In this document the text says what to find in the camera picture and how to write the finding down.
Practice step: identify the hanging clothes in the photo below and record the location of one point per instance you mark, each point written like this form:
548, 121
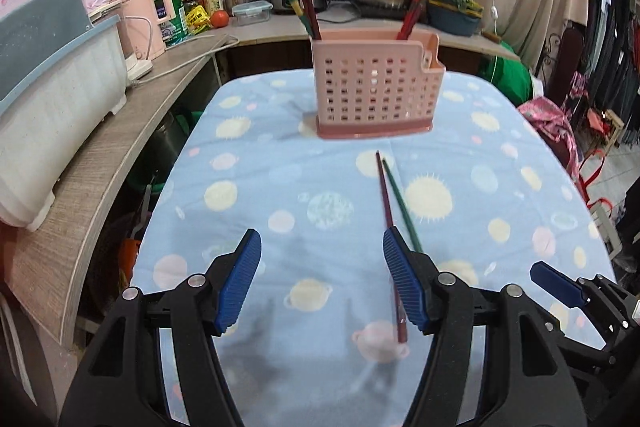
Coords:
615, 7

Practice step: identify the blue plastic basin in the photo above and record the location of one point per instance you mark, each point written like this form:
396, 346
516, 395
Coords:
452, 23

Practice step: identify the green bag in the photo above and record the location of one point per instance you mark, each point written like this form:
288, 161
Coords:
507, 72

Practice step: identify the pink perforated utensil basket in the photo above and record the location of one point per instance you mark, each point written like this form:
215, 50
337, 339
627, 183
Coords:
370, 87

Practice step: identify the black induction cooktop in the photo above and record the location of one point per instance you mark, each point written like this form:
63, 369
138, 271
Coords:
380, 10

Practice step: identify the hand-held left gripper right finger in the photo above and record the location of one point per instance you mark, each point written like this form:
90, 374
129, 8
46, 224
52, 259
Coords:
405, 279

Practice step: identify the yellow colander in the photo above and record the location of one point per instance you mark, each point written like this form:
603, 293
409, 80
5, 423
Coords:
472, 9

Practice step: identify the glass container with blue lid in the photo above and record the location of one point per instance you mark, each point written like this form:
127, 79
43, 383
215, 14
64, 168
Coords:
251, 13

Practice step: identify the pink floral cloth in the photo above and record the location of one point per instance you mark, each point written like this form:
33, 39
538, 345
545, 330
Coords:
550, 127

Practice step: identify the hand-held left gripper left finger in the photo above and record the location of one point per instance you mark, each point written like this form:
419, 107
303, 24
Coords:
240, 279

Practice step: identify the purple chopstick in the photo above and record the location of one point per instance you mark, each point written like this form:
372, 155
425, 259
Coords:
385, 197

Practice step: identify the blue planet print tablecloth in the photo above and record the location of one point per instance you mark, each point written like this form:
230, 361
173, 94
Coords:
280, 187

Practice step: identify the green chopstick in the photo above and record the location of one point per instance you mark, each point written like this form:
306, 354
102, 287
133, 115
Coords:
293, 2
400, 207

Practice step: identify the yellow packet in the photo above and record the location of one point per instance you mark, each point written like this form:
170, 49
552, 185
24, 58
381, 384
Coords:
196, 18

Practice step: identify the red tomato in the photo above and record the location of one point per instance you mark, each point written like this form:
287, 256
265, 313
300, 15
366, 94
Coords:
219, 19

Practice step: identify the wooden counter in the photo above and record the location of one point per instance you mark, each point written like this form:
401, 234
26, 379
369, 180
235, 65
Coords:
100, 167

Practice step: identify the pink electric kettle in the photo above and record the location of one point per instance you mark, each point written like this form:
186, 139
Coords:
150, 17

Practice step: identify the white kitchen appliance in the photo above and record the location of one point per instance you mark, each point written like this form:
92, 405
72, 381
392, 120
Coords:
134, 52

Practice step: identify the red chopstick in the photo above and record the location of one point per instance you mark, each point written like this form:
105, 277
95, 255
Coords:
419, 9
411, 12

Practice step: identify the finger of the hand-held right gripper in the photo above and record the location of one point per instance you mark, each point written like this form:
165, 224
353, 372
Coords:
555, 282

